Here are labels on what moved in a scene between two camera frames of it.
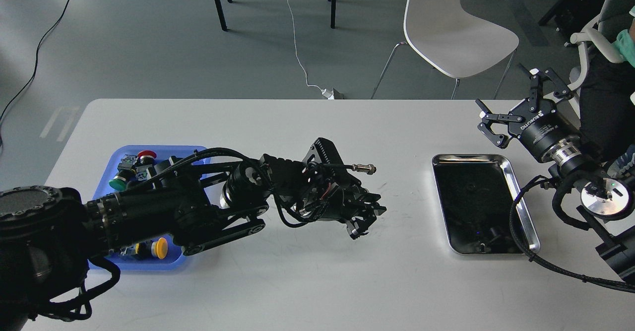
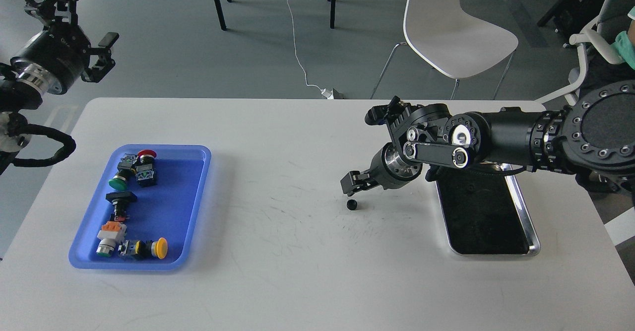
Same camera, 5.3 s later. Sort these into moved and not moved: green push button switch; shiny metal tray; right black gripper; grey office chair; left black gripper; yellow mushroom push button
Moved: right black gripper; left black gripper
Not moved: grey office chair; shiny metal tray; green push button switch; yellow mushroom push button
